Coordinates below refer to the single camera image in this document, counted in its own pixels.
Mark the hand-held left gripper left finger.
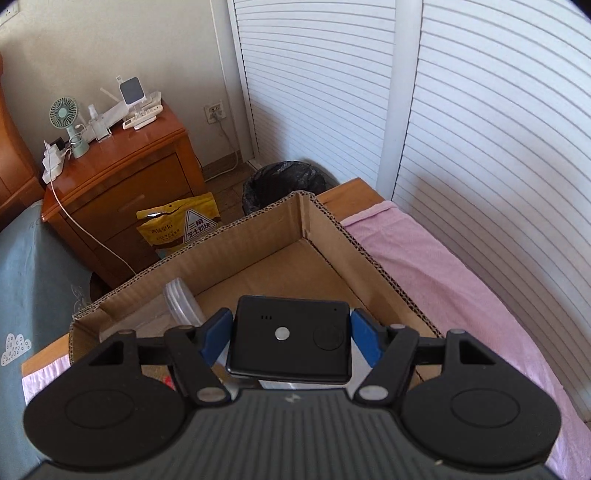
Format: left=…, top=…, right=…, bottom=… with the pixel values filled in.
left=85, top=308, right=233, bottom=408

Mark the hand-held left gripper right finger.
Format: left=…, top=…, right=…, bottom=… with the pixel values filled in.
left=350, top=308, right=497, bottom=407

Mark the clear plastic jar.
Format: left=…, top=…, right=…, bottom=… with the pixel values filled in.
left=139, top=278, right=206, bottom=330

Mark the black rectangular device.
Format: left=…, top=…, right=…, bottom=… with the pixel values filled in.
left=226, top=295, right=352, bottom=385

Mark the cardboard box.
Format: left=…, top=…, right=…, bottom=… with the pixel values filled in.
left=69, top=191, right=444, bottom=393

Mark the pink blanket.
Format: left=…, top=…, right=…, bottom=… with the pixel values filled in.
left=22, top=200, right=591, bottom=480

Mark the yellow plastic bag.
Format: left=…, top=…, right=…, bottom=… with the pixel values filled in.
left=136, top=193, right=222, bottom=259

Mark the black trash bin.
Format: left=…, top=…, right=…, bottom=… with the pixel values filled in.
left=242, top=161, right=331, bottom=217

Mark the wooden nightstand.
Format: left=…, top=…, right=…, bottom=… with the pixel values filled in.
left=41, top=99, right=207, bottom=289

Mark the white power strip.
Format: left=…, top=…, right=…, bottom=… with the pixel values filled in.
left=41, top=141, right=70, bottom=184

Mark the clear spray bottle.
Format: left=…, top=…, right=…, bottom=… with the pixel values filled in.
left=87, top=104, right=112, bottom=141

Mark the white louvered door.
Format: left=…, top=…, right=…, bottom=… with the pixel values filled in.
left=392, top=0, right=591, bottom=421
left=226, top=0, right=398, bottom=204

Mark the white router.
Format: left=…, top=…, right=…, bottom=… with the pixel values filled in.
left=81, top=85, right=132, bottom=139

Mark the wooden headboard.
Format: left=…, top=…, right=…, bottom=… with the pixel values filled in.
left=0, top=53, right=44, bottom=227

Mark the white smart display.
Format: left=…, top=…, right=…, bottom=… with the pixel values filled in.
left=116, top=76, right=151, bottom=114

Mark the green desk fan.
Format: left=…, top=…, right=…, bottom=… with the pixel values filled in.
left=48, top=96, right=89, bottom=158

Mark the white power cable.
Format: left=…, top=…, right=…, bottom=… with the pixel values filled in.
left=50, top=178, right=139, bottom=278

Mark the thin wall socket cable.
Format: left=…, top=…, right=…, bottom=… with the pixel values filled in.
left=203, top=117, right=242, bottom=183

